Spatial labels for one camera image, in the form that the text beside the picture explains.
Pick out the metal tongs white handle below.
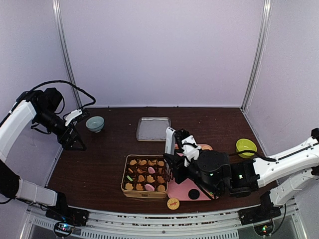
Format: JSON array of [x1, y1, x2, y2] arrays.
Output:
[[163, 126, 176, 180]]

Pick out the pink round cookie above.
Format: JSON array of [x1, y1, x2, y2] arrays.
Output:
[[145, 184, 155, 191], [148, 167, 156, 174]]

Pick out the clock face round cookie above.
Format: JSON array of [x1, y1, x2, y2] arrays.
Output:
[[167, 198, 180, 210]]

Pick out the silver tin lid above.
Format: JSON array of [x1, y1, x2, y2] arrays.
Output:
[[136, 117, 171, 142]]

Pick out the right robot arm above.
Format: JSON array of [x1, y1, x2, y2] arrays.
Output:
[[163, 127, 319, 220]]

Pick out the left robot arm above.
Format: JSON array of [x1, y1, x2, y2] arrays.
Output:
[[0, 84, 77, 214]]

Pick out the pink plastic tray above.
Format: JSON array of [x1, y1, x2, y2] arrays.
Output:
[[167, 143, 220, 201]]

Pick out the light blue ceramic bowl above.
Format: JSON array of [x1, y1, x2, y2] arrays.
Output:
[[85, 116, 105, 133]]

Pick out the black sandwich cookie bottom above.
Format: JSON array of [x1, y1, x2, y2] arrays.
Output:
[[188, 189, 200, 200]]

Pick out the gold cookie tin box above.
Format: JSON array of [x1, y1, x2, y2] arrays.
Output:
[[121, 154, 168, 199]]

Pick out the green plastic bowl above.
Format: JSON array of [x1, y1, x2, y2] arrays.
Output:
[[236, 138, 257, 159]]

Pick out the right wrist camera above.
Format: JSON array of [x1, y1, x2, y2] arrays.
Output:
[[174, 129, 202, 167]]

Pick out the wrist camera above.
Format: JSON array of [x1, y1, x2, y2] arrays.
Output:
[[174, 129, 202, 167], [64, 109, 90, 126]]

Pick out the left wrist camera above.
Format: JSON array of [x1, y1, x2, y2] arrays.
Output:
[[64, 109, 90, 126]]

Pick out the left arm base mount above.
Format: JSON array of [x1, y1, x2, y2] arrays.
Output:
[[45, 207, 89, 227]]

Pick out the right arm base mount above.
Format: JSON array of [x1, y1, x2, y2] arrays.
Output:
[[238, 207, 282, 225]]

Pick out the right aluminium frame post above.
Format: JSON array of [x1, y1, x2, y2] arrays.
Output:
[[241, 0, 272, 113]]

